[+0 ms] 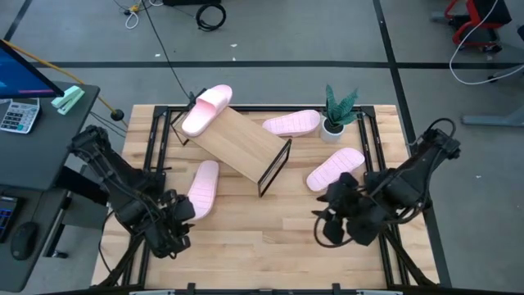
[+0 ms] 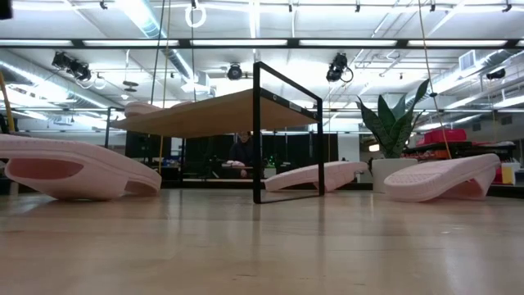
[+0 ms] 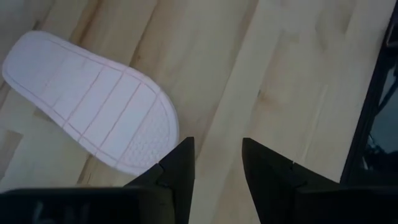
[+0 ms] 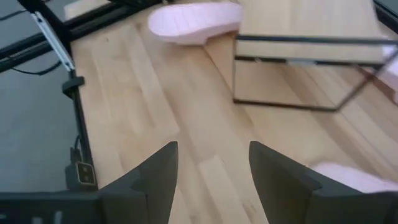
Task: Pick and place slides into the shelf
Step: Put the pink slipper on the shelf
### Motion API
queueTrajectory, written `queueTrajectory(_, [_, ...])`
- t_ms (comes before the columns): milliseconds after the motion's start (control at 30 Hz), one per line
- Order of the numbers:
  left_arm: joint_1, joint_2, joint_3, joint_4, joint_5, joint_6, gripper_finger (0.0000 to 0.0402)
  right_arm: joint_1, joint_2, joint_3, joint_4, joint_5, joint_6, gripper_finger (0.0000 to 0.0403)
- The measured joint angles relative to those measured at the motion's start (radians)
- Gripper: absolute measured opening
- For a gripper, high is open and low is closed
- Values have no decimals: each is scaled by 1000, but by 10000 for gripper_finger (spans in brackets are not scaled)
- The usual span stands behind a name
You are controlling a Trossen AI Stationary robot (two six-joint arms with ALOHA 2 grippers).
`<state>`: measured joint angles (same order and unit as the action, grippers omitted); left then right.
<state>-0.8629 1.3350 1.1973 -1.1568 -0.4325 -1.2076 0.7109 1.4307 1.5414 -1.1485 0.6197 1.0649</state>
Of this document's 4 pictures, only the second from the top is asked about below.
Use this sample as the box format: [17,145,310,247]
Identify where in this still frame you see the slim silver ceiling duct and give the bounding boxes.
[116,0,196,81]

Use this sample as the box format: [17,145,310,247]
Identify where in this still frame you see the white cable ring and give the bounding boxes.
[184,2,207,29]

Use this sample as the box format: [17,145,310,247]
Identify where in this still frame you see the black background monitor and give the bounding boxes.
[124,131,173,160]

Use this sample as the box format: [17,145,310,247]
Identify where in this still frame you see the pink foam slide sandal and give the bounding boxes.
[383,153,501,203]
[124,101,193,120]
[0,133,163,201]
[264,160,369,193]

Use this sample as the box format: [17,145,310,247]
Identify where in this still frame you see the black frame wooden shelf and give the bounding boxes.
[104,61,325,205]

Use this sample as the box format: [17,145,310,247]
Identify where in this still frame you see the thick yellow hanging strap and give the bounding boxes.
[0,71,16,133]

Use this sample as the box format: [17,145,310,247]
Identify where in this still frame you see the person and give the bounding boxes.
[228,130,257,179]

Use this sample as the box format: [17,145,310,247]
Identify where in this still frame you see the snake plant in white pot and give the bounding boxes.
[355,78,431,193]

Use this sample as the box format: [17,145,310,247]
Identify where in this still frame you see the black partition panels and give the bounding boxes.
[183,131,340,184]

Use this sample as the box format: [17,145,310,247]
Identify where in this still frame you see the silver duct with vent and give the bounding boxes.
[417,48,524,98]

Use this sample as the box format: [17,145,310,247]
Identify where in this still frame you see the black hanging camera with cable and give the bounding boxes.
[326,52,355,84]

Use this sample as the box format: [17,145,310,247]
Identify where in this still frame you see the red storage bin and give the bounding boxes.
[415,129,468,148]

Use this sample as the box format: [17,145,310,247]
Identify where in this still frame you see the thin yellow hanging cable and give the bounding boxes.
[157,0,172,173]

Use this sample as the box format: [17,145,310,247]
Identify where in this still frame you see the black round ceiling spotlight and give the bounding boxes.
[227,62,244,81]

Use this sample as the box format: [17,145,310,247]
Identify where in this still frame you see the black beam with light strips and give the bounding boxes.
[0,37,524,51]

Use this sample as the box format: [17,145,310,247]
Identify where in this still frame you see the black twin ceiling spotlight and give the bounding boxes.
[51,51,93,82]

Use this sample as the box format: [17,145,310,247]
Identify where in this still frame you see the yellow plastic container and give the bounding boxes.
[501,162,517,185]

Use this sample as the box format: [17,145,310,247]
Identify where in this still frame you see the wide silver ceiling duct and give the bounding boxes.
[0,48,124,110]

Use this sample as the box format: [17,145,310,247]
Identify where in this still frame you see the tan hanging cable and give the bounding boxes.
[417,0,453,160]

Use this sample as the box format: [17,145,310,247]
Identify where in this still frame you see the thin black hanging cable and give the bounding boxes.
[147,0,165,112]

